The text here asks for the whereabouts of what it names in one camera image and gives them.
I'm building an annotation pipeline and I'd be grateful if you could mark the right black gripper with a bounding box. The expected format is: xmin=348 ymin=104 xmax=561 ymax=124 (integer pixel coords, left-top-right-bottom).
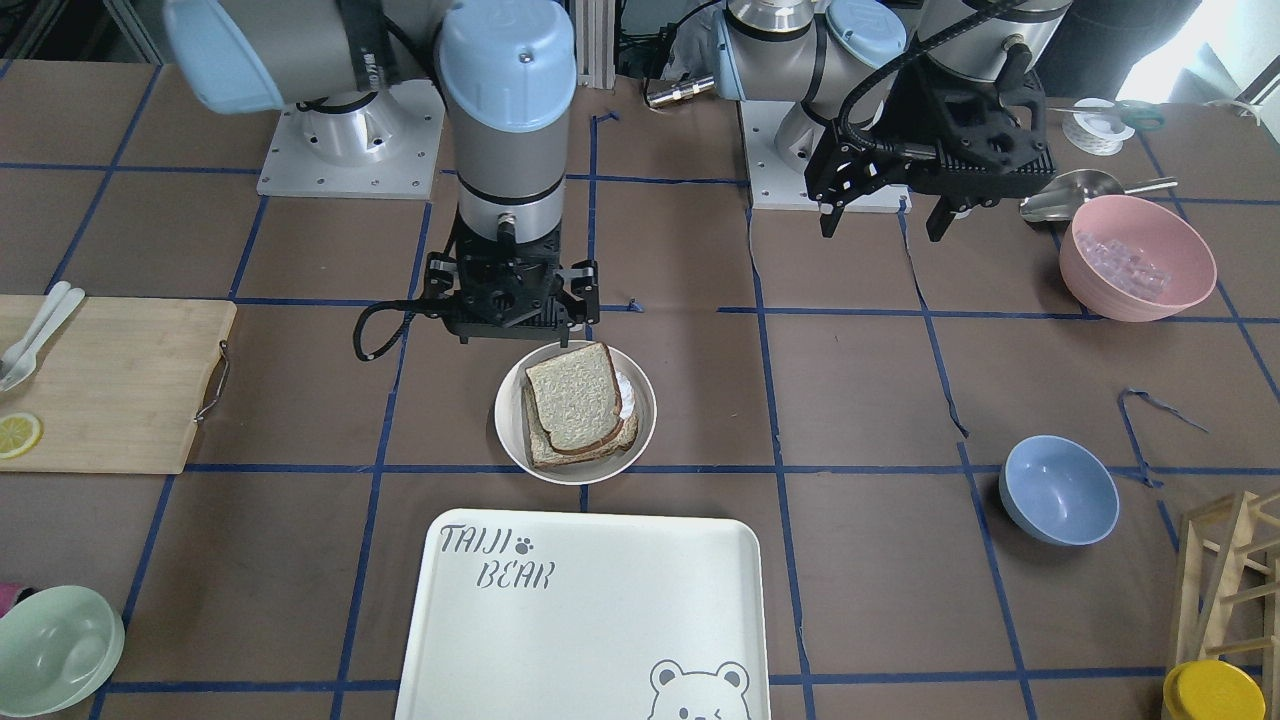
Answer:
xmin=353 ymin=215 xmax=602 ymax=363

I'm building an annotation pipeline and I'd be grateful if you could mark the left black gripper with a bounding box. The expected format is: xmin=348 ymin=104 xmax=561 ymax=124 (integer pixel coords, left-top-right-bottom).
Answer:
xmin=804 ymin=60 xmax=1056 ymax=243

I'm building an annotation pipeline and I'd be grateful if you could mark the bread slice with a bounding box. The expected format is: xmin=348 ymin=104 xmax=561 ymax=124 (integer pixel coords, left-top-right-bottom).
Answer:
xmin=522 ymin=386 xmax=639 ymax=469
xmin=524 ymin=342 xmax=622 ymax=455

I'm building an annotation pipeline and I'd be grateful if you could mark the cream round plate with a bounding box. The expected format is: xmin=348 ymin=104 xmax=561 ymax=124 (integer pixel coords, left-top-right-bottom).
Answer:
xmin=493 ymin=341 xmax=657 ymax=486

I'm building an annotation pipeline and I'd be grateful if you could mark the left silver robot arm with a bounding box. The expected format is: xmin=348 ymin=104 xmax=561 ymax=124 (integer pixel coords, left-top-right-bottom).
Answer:
xmin=710 ymin=1 xmax=1070 ymax=242

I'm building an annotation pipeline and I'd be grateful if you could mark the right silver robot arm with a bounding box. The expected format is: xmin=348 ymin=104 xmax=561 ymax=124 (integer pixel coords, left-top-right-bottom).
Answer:
xmin=163 ymin=1 xmax=600 ymax=361

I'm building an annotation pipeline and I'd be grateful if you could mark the bread slice on plate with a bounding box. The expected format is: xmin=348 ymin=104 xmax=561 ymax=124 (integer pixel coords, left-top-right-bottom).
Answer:
xmin=522 ymin=386 xmax=639 ymax=469

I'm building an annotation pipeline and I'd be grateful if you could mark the fried egg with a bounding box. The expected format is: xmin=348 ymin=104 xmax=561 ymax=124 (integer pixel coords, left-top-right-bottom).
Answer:
xmin=614 ymin=370 xmax=636 ymax=421

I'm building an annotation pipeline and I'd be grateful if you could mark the metal scoop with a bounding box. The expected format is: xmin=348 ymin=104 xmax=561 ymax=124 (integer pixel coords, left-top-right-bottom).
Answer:
xmin=1019 ymin=169 xmax=1179 ymax=224

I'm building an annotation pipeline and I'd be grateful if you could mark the tape roll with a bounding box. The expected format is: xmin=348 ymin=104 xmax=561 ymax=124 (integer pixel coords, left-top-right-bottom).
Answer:
xmin=1060 ymin=97 xmax=1137 ymax=158

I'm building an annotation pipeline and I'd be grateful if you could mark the pink bowl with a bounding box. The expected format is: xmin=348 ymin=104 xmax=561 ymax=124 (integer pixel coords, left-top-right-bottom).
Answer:
xmin=1059 ymin=195 xmax=1219 ymax=322

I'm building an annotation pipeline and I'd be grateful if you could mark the blue bowl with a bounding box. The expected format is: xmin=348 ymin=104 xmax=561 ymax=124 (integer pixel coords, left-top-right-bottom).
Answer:
xmin=998 ymin=436 xmax=1120 ymax=547

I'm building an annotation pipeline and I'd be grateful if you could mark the cream bear tray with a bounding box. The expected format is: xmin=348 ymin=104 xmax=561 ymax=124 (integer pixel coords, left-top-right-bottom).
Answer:
xmin=396 ymin=509 xmax=771 ymax=719

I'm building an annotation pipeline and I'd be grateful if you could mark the wooden cutting board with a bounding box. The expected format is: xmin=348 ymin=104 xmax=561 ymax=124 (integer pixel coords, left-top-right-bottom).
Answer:
xmin=1 ymin=297 xmax=236 ymax=475

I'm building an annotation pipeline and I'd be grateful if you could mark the white plastic fork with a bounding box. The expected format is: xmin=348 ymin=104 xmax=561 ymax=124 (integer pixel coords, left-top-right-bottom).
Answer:
xmin=1 ymin=286 xmax=86 ymax=393

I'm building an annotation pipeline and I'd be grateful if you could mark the lemon half slice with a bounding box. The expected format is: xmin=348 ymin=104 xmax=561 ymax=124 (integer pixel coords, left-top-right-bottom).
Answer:
xmin=0 ymin=413 xmax=44 ymax=460

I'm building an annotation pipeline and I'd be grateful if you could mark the wooden dish rack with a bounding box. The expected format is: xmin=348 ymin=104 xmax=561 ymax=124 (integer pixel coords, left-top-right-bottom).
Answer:
xmin=1167 ymin=491 xmax=1277 ymax=701

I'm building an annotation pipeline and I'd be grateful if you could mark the yellow cup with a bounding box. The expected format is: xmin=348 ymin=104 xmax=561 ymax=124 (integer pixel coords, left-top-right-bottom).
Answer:
xmin=1162 ymin=659 xmax=1267 ymax=719

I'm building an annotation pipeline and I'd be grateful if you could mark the green bowl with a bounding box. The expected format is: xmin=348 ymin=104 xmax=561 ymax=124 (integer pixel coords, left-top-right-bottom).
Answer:
xmin=1 ymin=585 xmax=125 ymax=717

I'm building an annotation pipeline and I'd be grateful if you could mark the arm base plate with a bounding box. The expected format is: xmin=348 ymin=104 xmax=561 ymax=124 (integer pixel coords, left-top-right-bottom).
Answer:
xmin=257 ymin=79 xmax=445 ymax=201
xmin=739 ymin=97 xmax=906 ymax=213

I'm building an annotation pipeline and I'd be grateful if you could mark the aluminium frame post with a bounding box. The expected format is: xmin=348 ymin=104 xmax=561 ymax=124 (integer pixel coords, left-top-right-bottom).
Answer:
xmin=563 ymin=1 xmax=618 ymax=91

